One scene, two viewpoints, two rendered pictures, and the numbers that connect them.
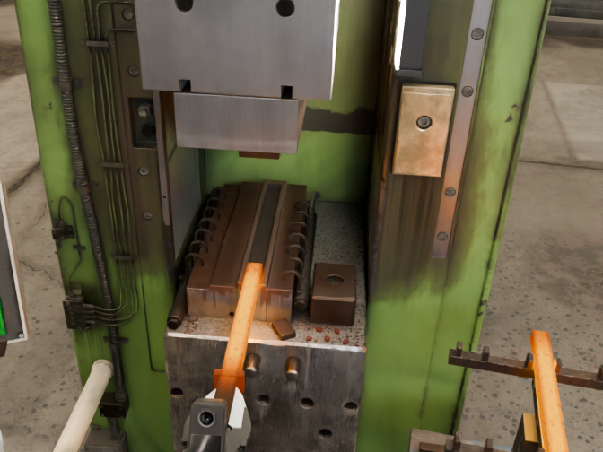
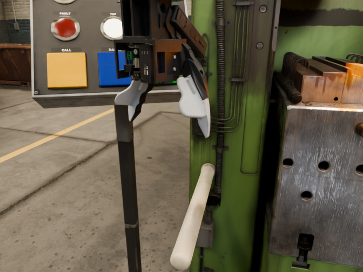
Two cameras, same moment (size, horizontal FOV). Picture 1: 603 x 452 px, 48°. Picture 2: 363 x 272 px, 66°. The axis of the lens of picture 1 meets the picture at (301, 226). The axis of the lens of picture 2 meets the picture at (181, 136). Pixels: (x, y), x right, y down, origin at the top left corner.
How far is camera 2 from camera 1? 0.81 m
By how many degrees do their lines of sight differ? 15
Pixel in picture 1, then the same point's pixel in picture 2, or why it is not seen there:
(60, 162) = (207, 6)
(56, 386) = (152, 213)
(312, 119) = (345, 17)
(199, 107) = not seen: outside the picture
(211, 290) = (323, 76)
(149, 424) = (231, 215)
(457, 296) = not seen: outside the picture
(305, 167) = (335, 52)
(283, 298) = not seen: outside the picture
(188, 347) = (307, 118)
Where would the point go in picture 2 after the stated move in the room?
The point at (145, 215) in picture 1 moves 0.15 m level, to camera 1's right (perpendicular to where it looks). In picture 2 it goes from (257, 46) to (311, 46)
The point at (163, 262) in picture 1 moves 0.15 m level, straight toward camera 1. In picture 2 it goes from (264, 83) to (284, 93)
